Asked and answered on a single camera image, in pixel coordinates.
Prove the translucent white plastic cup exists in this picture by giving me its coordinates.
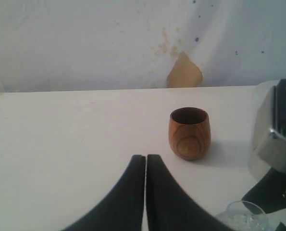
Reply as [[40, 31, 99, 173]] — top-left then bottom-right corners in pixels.
[[249, 81, 277, 181]]

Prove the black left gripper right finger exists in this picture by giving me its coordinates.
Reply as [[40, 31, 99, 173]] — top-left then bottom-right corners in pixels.
[[146, 154, 231, 231]]

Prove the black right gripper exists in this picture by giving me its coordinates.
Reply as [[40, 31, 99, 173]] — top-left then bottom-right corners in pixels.
[[274, 79, 286, 138]]

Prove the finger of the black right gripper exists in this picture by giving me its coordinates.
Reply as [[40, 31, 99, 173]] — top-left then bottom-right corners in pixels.
[[242, 168, 286, 214]]

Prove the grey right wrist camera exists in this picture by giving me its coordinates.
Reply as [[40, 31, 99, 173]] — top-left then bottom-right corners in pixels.
[[250, 79, 286, 178]]

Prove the brown wooden cup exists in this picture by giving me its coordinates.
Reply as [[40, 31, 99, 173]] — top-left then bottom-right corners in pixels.
[[169, 107, 211, 161]]

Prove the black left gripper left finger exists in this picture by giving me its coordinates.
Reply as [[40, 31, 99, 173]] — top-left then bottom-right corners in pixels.
[[65, 155, 146, 231]]

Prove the clear dome lid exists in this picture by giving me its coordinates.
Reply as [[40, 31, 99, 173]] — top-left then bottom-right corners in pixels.
[[216, 200, 273, 231]]

